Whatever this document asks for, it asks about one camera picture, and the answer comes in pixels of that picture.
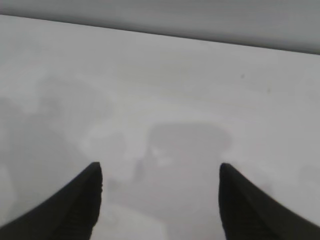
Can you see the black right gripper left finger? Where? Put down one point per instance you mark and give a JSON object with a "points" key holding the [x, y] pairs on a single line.
{"points": [[70, 207]]}

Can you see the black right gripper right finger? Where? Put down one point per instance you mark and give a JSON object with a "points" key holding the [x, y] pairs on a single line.
{"points": [[247, 212]]}

